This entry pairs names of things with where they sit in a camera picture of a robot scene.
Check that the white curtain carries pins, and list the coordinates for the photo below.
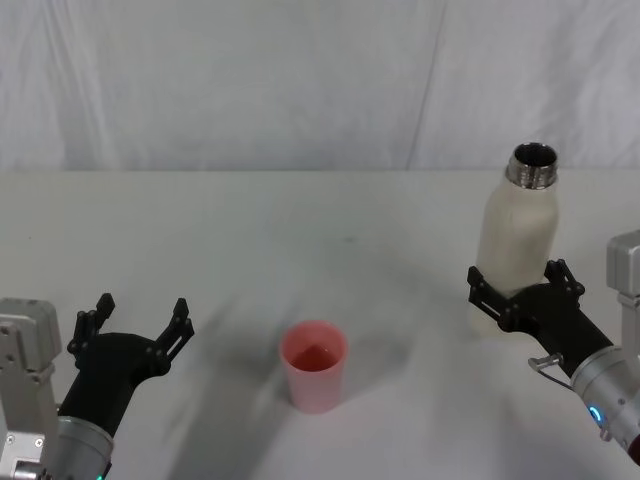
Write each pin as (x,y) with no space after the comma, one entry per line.
(250,75)

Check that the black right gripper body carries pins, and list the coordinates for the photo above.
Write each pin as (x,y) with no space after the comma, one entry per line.
(555,320)

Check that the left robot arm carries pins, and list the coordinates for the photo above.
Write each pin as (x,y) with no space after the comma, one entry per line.
(27,360)

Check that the cream vacuum bottle steel neck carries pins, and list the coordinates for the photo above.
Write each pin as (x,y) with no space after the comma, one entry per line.
(517,230)

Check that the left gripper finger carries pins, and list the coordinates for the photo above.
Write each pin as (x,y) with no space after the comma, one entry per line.
(175,337)
(86,327)

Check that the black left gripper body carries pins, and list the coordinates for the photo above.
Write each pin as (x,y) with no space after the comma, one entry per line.
(107,370)

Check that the white table cloth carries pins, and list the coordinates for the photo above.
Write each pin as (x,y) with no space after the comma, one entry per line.
(250,250)

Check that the pink cup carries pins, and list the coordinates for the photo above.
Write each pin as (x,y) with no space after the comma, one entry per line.
(315,387)

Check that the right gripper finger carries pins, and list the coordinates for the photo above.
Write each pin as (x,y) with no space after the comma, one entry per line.
(567,285)
(487,297)

